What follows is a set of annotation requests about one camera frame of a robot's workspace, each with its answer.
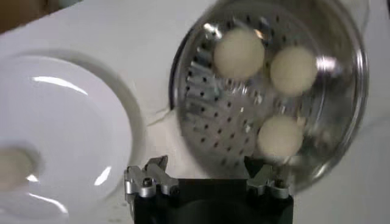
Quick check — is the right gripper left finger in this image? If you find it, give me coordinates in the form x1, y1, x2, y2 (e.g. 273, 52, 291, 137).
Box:
124, 155, 180, 199

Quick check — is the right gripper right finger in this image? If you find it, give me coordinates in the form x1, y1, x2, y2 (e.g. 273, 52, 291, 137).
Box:
243, 155, 290, 199

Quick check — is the white steamed baozi bun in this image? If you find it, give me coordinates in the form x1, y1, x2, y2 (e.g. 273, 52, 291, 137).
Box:
213, 27, 266, 80
257, 114, 305, 159
269, 45, 318, 97
0, 145, 39, 192

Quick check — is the perforated steel steamer basket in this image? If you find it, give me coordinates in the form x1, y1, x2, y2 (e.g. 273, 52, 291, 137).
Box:
168, 0, 370, 195

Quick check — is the white round plate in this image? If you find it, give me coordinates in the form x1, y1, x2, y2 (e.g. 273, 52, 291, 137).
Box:
0, 50, 146, 224

